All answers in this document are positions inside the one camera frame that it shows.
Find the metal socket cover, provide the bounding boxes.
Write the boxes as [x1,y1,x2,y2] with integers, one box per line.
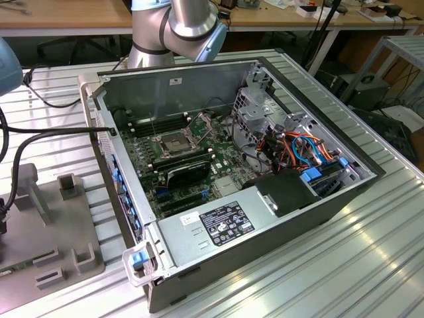
[186,111,216,145]

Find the green motherboard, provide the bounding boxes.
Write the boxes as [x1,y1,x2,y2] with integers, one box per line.
[117,112,262,219]

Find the black tripod stand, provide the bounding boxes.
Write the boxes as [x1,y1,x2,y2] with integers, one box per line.
[301,0,342,77]

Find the brown cardboard box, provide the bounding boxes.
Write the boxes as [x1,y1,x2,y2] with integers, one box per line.
[357,5,392,23]

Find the green circuit board strip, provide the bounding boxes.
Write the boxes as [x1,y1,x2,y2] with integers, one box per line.
[0,260,34,274]

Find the black looped wire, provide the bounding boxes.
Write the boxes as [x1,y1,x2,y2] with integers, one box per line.
[203,95,233,117]

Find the blue disk carrier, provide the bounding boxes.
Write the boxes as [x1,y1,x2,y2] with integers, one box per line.
[299,167,324,184]

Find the black box with handle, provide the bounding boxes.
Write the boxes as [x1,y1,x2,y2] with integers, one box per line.
[341,73,390,112]

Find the white box on desk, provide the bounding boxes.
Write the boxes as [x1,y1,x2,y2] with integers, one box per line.
[295,5,341,21]

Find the black floor bag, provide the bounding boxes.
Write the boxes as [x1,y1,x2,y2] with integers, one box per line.
[350,107,420,163]

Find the CPU socket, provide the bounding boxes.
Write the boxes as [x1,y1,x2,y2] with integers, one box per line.
[151,131,199,160]

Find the blue case latch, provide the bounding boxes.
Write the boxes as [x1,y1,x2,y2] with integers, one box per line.
[131,251,147,268]

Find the black cable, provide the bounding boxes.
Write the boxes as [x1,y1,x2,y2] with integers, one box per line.
[0,108,9,164]

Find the silver drive cage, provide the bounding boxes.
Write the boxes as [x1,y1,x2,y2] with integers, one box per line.
[231,61,289,160]

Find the orange wire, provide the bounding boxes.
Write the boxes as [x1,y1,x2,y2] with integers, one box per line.
[258,131,332,166]

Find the blue wire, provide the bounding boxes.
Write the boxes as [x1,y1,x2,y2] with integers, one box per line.
[291,135,322,166]

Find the beige case bezel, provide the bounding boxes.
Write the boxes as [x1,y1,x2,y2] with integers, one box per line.
[78,73,102,146]

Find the black plastic shroud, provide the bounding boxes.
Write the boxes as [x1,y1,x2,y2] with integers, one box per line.
[241,168,322,219]

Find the open PC case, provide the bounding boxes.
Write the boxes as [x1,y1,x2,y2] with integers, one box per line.
[78,55,387,314]

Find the clear plastic latch cover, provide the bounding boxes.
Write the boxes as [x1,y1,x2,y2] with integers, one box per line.
[121,241,165,288]

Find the white paper sticker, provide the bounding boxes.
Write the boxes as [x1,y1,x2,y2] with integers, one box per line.
[178,211,201,228]

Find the black graphics card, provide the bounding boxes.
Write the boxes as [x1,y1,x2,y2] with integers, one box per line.
[165,160,213,191]

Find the black expansion slot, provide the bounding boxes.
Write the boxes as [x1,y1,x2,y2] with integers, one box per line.
[158,193,203,213]

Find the black power supply label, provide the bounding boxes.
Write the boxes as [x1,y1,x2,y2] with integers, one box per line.
[198,200,256,248]

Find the grey power supply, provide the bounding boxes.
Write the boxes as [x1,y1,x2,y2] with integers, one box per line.
[157,185,279,269]

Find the wooden desk with white legs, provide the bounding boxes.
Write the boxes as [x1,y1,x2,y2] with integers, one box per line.
[211,0,420,77]

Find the grey metal shelf frame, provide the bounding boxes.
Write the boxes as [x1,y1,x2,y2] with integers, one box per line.
[339,34,424,107]

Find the black RAM slot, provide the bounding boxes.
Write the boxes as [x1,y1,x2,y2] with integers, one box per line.
[151,154,215,174]
[148,148,212,167]
[132,121,193,137]
[131,117,191,134]
[127,112,187,128]
[129,115,189,131]

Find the dark robot cable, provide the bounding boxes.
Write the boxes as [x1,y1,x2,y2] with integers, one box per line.
[0,125,117,235]
[21,64,82,109]

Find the silver chipset heatsink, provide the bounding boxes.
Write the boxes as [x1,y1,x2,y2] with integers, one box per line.
[213,177,241,196]

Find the grey parts rack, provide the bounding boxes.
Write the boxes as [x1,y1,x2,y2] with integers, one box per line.
[0,162,106,292]

